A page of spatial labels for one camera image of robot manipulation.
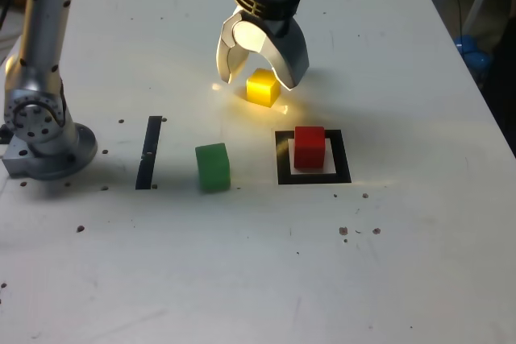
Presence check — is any black tape strip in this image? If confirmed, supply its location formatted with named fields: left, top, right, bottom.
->
left=135, top=115, right=162, bottom=191

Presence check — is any red cube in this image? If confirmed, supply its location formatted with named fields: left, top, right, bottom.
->
left=293, top=126, right=327, bottom=170

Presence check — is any green cube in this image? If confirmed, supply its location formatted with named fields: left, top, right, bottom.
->
left=194, top=143, right=232, bottom=193

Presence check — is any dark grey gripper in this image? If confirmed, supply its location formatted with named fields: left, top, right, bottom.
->
left=216, top=11, right=310, bottom=91

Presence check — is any yellow cube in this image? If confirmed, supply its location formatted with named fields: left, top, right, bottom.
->
left=245, top=68, right=282, bottom=110

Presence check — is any blue round object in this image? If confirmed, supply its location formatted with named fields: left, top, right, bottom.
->
left=451, top=34, right=493, bottom=79

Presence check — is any black tape square outline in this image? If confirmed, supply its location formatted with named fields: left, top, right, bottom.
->
left=274, top=129, right=352, bottom=186

